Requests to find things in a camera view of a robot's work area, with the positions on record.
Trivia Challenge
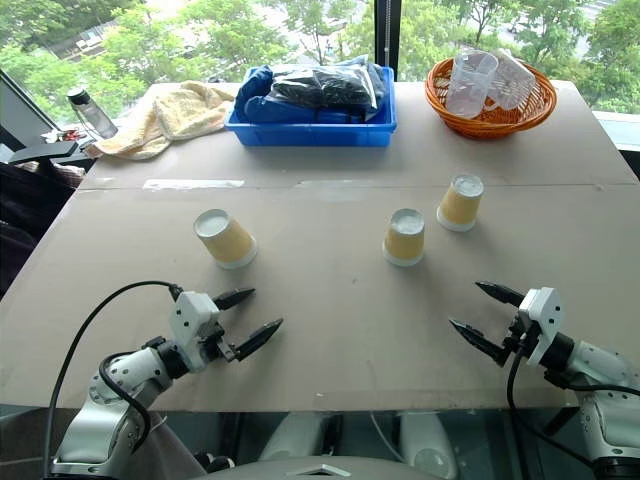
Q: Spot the black office chair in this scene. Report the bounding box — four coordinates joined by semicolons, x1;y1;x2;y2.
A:
0;139;87;301

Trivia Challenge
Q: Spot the silver robot body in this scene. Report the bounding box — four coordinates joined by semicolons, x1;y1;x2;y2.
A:
192;409;461;480

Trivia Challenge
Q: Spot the clear plastic measuring cup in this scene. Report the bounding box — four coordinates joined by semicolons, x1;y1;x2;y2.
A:
482;48;538;114
444;49;500;120

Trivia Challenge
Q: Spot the black window frame post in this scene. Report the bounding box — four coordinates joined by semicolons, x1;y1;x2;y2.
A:
374;0;402;84

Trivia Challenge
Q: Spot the clear bag of black items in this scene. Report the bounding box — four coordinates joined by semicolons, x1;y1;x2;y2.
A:
269;65;379;123

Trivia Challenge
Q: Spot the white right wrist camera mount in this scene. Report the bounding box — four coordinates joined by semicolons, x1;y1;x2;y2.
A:
517;286;563;368

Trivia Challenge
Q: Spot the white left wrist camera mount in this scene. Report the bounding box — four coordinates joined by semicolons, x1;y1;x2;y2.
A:
168;290;222;373

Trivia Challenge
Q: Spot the orange wicker basket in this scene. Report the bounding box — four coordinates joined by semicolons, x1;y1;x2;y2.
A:
424;57;559;140

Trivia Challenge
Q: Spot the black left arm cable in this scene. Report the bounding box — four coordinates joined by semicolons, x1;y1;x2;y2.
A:
42;280;185;479

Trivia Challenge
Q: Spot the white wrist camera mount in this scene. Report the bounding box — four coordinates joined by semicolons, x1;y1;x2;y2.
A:
517;286;563;368
168;290;222;373

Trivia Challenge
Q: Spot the blue plastic bin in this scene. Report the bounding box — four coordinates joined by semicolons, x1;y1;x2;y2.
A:
223;66;398;148

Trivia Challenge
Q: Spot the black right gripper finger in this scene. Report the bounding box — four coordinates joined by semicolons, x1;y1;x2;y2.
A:
474;281;526;308
448;318;511;368

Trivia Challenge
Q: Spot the clear water bottle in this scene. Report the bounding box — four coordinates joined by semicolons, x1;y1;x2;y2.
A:
66;87;120;141

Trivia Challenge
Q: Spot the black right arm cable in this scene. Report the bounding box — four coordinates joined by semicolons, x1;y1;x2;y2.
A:
506;344;640;471

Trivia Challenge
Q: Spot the cream yellow towel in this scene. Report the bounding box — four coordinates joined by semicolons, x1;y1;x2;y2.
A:
84;80;237;162

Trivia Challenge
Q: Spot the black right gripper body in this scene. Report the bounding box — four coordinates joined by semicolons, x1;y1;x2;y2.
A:
501;312;539;360

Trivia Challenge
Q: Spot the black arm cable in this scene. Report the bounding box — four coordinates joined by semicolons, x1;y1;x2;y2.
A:
506;344;640;471
42;280;185;479

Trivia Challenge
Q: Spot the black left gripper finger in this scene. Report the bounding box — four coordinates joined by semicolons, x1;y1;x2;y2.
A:
232;317;285;363
211;287;257;312

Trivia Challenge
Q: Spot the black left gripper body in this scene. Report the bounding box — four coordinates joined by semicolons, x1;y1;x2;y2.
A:
200;322;238;363

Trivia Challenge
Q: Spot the yellow paper cup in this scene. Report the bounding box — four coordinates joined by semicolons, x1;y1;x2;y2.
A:
193;208;259;271
435;173;485;233
382;207;426;268

